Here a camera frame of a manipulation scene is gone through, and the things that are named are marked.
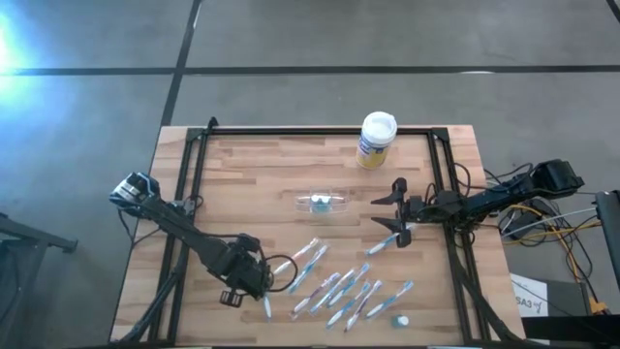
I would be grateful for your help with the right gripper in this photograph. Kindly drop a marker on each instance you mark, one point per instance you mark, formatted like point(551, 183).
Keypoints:
point(405, 238)

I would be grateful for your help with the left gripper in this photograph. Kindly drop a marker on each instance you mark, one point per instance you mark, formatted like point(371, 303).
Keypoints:
point(242, 266)

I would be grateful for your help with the clear plastic organizer box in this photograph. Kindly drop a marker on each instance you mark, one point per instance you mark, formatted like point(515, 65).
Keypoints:
point(339, 201)

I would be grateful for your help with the orange white toothbrush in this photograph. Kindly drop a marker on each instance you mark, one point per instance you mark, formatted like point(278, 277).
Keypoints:
point(302, 251)

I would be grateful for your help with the small teal mouthwash bottle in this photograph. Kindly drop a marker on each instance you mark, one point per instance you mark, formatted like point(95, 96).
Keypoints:
point(315, 201)

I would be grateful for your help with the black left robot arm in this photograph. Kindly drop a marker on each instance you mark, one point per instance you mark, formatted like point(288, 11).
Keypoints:
point(184, 232)

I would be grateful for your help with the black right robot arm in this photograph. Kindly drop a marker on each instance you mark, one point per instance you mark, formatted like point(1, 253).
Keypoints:
point(494, 199)

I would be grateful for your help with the yellow disinfectant wipes canister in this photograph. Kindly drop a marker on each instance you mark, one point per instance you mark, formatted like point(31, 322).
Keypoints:
point(375, 145)

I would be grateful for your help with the white paper label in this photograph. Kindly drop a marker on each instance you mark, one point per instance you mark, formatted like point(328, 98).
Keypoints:
point(528, 303)

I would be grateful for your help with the black box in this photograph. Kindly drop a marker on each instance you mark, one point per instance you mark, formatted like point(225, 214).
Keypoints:
point(571, 329)

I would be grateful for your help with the black metal stand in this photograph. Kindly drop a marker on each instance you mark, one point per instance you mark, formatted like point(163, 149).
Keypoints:
point(29, 235)

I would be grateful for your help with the black equipment case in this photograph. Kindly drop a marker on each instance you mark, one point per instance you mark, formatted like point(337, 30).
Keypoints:
point(610, 218)

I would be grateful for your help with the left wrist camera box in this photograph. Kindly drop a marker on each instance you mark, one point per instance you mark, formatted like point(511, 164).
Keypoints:
point(231, 298)

